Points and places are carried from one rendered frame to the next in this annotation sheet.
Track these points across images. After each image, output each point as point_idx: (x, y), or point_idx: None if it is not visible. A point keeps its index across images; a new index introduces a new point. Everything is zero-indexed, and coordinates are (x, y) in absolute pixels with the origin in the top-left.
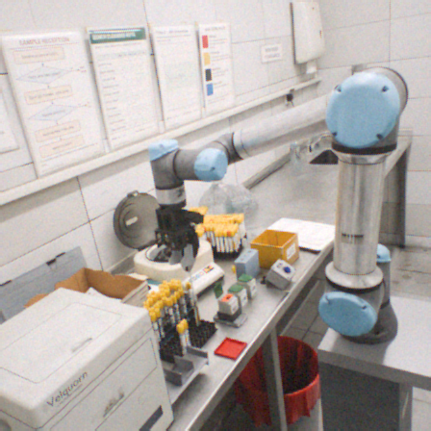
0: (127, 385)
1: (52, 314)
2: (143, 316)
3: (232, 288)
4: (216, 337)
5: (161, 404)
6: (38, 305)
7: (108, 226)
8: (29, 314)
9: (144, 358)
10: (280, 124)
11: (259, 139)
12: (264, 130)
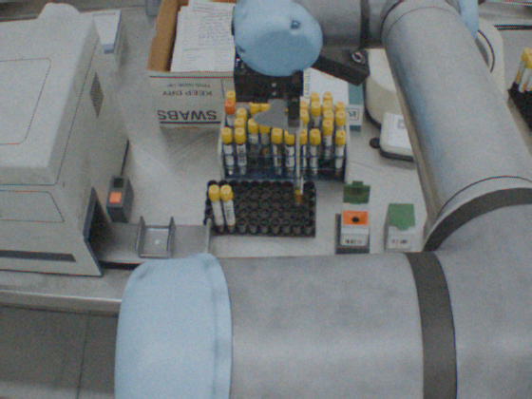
0: (6, 211)
1: (22, 56)
2: (35, 167)
3: (398, 209)
4: (294, 246)
5: (72, 254)
6: (41, 25)
7: None
8: (21, 31)
9: (38, 205)
10: (411, 100)
11: (393, 72)
12: (403, 67)
